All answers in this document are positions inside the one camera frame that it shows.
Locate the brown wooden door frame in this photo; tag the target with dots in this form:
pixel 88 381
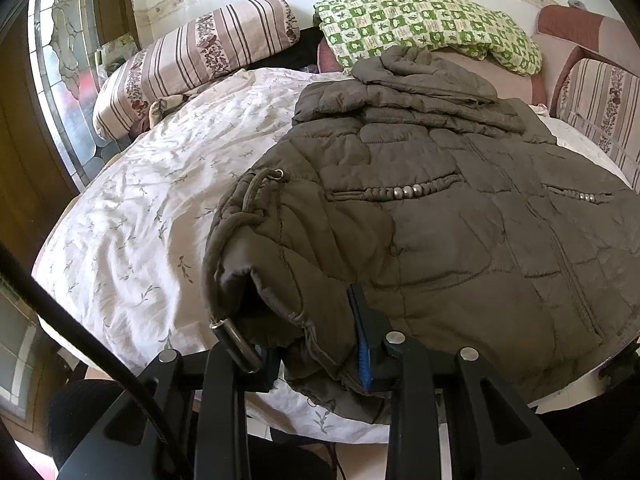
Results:
pixel 30 170

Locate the striped floral pillow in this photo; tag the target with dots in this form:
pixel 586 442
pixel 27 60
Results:
pixel 200 50
pixel 605 105

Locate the olive padded hooded jacket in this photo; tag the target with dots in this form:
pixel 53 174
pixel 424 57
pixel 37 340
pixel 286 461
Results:
pixel 450 240

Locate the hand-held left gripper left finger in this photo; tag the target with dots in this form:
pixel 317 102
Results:
pixel 225 400

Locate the white floral bedsheet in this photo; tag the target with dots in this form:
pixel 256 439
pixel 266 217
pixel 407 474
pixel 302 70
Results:
pixel 150 210

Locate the stained glass window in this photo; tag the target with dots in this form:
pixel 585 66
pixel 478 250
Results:
pixel 65 85

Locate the black cloth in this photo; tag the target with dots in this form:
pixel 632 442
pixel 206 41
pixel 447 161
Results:
pixel 305 47

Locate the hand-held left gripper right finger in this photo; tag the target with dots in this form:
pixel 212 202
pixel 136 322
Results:
pixel 362 360

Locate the pink padded headboard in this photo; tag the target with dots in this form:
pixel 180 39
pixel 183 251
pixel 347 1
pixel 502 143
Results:
pixel 565 35

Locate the green white checked pillow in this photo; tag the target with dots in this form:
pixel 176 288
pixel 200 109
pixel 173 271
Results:
pixel 425 25

